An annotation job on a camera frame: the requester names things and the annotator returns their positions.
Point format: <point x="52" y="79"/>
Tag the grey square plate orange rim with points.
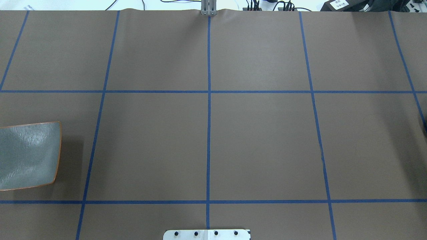
<point x="29" y="155"/>

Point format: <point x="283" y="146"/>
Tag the brown paper table cover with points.
<point x="294" y="125"/>

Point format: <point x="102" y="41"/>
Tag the black power adapter with label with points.
<point x="346" y="6"/>

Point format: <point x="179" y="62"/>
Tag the aluminium frame post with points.
<point x="209" y="7"/>

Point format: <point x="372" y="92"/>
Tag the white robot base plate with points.
<point x="207" y="234"/>

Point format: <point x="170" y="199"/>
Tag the black cable plugs cluster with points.
<point x="280" y="5"/>

